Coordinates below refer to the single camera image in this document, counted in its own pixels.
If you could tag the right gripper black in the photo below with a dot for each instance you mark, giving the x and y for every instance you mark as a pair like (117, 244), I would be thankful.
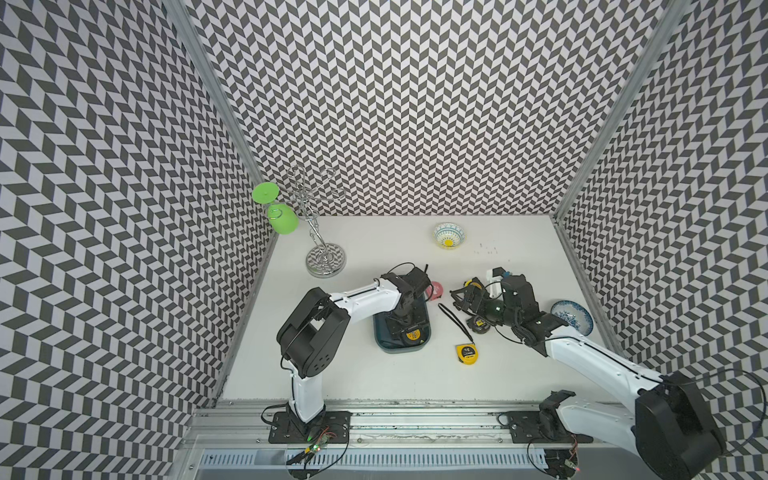
(471, 292)

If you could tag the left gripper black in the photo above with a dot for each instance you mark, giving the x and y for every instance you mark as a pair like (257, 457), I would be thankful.
(397, 328)

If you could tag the pink tape measure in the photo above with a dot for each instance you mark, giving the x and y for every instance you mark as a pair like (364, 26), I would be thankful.
(434, 291)

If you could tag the black yellow tape measure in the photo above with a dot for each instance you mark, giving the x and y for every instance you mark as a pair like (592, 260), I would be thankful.
(474, 288)
(478, 325)
(412, 337)

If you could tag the teal plastic storage box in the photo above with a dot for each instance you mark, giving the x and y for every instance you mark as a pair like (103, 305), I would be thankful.
(394, 338)

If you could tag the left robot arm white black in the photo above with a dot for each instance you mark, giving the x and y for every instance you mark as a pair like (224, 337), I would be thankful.
(311, 336)

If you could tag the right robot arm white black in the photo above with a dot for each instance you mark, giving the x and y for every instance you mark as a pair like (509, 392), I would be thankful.
(663, 419)

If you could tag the small yellow patterned bowl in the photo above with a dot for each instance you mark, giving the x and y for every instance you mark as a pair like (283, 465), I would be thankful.
(448, 235)

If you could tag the blue white patterned plate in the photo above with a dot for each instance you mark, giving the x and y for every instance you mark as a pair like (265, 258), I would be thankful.
(575, 315)

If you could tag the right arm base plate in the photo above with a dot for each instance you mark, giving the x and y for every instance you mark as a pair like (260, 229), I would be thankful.
(537, 426)

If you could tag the chrome wire glass rack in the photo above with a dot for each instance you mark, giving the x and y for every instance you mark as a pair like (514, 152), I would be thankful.
(325, 259)

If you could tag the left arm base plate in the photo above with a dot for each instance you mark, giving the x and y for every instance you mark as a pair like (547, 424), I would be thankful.
(310, 427)

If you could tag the aluminium front rail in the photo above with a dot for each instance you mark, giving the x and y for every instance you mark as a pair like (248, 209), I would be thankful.
(251, 439)

